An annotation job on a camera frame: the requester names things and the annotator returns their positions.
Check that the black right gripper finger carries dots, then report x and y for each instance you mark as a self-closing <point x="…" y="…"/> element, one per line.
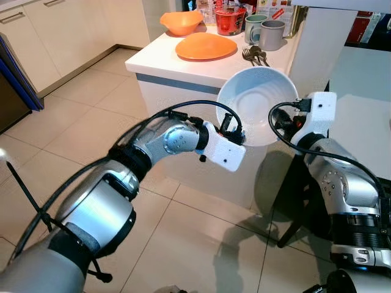
<point x="280" y="121"/>

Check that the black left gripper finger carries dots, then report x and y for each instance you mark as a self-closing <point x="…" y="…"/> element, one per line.
<point x="239" y="138"/>

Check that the white ceramic bowl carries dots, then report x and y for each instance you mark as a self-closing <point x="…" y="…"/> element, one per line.
<point x="256" y="97"/>

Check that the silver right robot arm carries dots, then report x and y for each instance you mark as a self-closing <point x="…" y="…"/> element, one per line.
<point x="354" y="195"/>

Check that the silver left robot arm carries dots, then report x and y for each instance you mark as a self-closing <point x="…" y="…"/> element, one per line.
<point x="91" y="213"/>

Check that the white kitchen island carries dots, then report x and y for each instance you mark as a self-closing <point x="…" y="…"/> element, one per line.
<point x="177" y="73"/>

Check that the white raised bar counter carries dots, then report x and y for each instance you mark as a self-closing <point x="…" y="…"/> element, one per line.
<point x="317" y="43"/>

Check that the white dining table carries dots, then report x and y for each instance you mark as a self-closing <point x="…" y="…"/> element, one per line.
<point x="363" y="79"/>

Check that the orange plastic plate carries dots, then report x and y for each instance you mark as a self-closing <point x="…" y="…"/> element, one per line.
<point x="206" y="46"/>

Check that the grey mug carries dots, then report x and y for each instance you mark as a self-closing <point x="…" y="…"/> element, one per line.
<point x="272" y="36"/>

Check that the pale green mug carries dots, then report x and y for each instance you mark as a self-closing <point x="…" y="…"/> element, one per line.
<point x="250" y="24"/>

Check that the red instant noodle cup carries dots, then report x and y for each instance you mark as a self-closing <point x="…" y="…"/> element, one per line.
<point x="230" y="22"/>

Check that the red cardboard box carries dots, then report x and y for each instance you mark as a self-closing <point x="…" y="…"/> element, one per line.
<point x="360" y="29"/>

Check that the printed food packet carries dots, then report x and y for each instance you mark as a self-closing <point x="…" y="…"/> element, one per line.
<point x="274" y="8"/>
<point x="206" y="9"/>

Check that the orange plastic bowl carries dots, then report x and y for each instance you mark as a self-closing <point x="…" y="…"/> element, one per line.
<point x="181" y="22"/>

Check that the cream kitchen cabinets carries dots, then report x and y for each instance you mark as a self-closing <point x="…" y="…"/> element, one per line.
<point x="55" y="33"/>

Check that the dark blue-trimmed appliance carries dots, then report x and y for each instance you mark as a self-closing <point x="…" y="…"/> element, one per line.
<point x="15" y="91"/>

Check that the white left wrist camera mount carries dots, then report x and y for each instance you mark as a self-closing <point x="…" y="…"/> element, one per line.
<point x="226" y="155"/>

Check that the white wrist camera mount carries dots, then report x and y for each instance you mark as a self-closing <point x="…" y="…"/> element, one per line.
<point x="321" y="113"/>
<point x="226" y="155"/>

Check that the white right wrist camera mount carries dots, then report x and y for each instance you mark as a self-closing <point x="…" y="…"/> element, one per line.
<point x="321" y="113"/>

